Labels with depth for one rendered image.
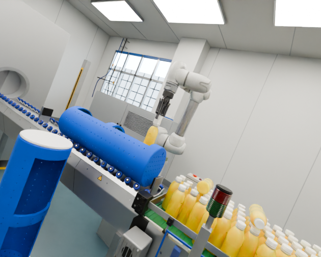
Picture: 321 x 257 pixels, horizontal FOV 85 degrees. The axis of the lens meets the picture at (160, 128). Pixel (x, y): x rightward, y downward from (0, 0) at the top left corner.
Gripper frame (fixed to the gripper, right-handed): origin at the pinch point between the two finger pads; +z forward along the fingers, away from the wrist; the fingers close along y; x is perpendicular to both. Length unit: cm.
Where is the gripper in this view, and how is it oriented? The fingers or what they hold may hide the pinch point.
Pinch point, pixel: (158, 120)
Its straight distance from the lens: 119.7
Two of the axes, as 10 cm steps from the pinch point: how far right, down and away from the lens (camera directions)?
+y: -4.2, -1.3, -9.0
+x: 8.2, 3.5, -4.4
